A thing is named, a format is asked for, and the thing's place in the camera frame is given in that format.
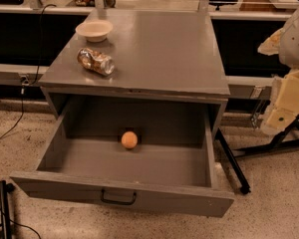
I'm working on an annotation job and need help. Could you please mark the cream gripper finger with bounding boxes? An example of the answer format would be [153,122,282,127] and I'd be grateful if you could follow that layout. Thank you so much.
[260,69,299,135]
[257,28,283,56]

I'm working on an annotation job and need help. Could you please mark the orange round can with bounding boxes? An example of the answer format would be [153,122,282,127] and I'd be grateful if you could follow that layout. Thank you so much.
[121,131,138,149]

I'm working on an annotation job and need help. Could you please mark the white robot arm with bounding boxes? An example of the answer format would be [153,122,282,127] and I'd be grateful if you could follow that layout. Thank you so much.
[258,7,299,135]

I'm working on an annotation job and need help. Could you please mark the grey cabinet with counter top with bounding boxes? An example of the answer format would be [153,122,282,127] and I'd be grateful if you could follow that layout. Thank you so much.
[39,9,229,130]

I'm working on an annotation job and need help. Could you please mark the open grey top drawer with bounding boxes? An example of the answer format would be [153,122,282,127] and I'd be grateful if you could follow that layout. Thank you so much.
[11,96,234,217]

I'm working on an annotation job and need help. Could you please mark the crushed shiny drink can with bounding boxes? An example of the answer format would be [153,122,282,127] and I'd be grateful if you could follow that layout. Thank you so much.
[77,48,115,76]

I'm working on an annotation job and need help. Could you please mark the black metal stand legs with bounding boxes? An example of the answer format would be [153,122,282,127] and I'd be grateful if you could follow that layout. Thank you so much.
[215,115,299,194]

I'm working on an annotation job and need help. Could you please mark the beige paper bowl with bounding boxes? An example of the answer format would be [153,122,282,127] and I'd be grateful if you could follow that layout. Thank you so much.
[76,20,113,43]

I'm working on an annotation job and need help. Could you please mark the black stand at lower left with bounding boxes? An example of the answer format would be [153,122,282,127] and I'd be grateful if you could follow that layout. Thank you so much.
[0,179,43,239]

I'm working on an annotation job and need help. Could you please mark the grey bench rail right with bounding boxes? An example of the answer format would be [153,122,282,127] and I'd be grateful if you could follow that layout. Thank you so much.
[226,76,274,100]

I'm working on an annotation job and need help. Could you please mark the grey bench rail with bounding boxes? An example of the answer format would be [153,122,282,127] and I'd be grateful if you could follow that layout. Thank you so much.
[0,64,48,86]
[226,76,274,100]

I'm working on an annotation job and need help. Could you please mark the black drawer handle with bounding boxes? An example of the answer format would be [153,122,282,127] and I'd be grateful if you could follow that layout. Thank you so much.
[100,189,138,206]

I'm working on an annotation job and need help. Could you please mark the black cable on floor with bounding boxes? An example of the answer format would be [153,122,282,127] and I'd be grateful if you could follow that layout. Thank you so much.
[0,3,58,144]

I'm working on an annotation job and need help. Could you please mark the grey bench rail left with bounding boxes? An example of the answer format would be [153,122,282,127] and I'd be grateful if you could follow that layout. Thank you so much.
[0,64,48,86]

